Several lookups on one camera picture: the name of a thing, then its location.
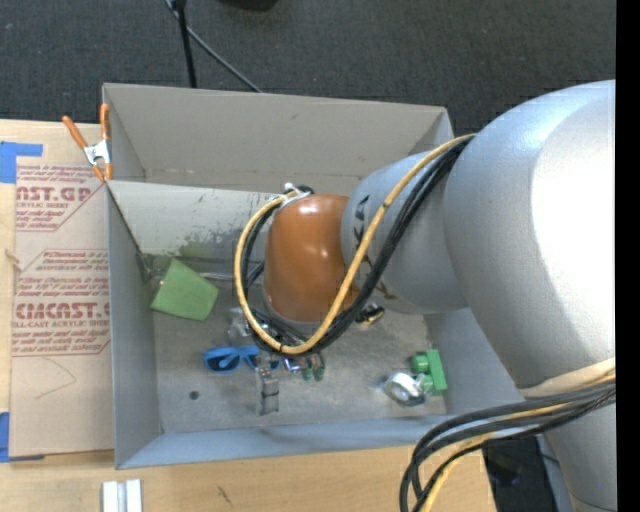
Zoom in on green plastic block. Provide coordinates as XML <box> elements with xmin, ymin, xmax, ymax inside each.
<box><xmin>409</xmin><ymin>348</ymin><xmax>449</xmax><ymax>397</ymax></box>

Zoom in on blue sunglasses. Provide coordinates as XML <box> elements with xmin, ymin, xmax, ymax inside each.
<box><xmin>201</xmin><ymin>345</ymin><xmax>282</xmax><ymax>374</ymax></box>

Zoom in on brown cardboard board red print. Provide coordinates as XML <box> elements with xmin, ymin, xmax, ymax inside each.
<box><xmin>0</xmin><ymin>118</ymin><xmax>117</xmax><ymax>464</ymax></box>

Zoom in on white and silver ring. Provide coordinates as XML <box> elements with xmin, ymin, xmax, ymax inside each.
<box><xmin>382</xmin><ymin>370</ymin><xmax>427</xmax><ymax>408</ymax></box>

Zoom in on grey metal bin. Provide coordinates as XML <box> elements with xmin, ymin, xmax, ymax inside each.
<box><xmin>101</xmin><ymin>82</ymin><xmax>527</xmax><ymax>471</ymax></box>

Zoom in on black cylinder on white bracket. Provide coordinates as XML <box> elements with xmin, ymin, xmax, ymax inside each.
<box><xmin>353</xmin><ymin>302</ymin><xmax>387</xmax><ymax>328</ymax></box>

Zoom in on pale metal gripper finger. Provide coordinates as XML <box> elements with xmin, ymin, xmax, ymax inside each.
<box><xmin>227</xmin><ymin>306</ymin><xmax>254</xmax><ymax>344</ymax></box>
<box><xmin>255</xmin><ymin>365</ymin><xmax>282</xmax><ymax>417</ymax></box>

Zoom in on green plastic cup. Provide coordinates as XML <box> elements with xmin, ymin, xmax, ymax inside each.
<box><xmin>149</xmin><ymin>256</ymin><xmax>220</xmax><ymax>323</ymax></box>

